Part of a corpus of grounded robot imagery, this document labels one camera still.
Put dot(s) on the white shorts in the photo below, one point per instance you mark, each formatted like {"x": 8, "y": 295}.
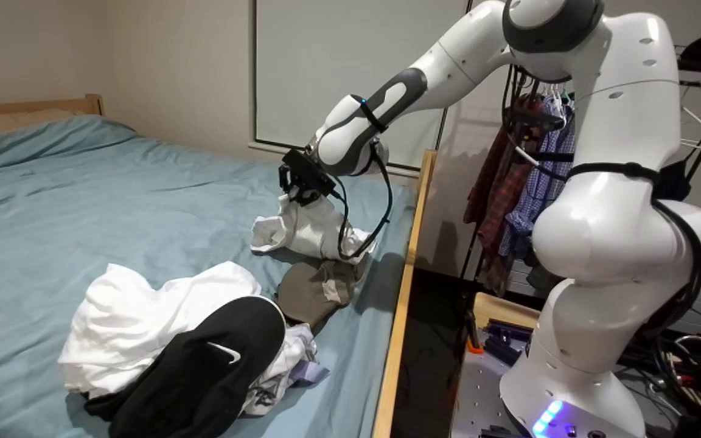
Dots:
{"x": 311, "y": 231}

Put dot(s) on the small wooden stool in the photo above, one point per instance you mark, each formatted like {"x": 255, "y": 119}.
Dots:
{"x": 501, "y": 306}

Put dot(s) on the bed with blue sheet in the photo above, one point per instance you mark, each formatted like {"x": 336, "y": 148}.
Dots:
{"x": 83, "y": 202}

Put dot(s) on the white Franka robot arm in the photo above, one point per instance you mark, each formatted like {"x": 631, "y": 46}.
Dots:
{"x": 609, "y": 233}

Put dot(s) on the wooden bed headboard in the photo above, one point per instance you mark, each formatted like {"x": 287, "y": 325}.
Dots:
{"x": 35, "y": 107}

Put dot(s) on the blue hanging shirt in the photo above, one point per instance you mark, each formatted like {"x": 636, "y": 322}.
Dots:
{"x": 542, "y": 194}

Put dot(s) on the black Nike garment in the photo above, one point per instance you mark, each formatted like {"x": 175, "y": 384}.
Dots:
{"x": 196, "y": 372}

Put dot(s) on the wooden bed footboard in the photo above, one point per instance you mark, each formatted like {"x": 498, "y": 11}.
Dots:
{"x": 403, "y": 306}

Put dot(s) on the red plaid hanging shirt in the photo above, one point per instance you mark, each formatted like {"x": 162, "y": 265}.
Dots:
{"x": 498, "y": 194}

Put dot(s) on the dark blue tool box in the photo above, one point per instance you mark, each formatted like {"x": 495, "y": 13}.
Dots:
{"x": 508, "y": 337}

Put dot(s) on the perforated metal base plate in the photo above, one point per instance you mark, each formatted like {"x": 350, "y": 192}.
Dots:
{"x": 475, "y": 396}

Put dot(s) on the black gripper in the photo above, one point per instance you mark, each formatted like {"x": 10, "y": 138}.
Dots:
{"x": 312, "y": 185}

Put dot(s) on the black hanging garment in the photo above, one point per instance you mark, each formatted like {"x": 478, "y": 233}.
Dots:
{"x": 675, "y": 183}

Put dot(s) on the khaki garment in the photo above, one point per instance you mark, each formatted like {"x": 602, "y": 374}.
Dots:
{"x": 305, "y": 292}

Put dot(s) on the white t-shirt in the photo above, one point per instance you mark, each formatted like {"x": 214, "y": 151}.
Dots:
{"x": 132, "y": 325}

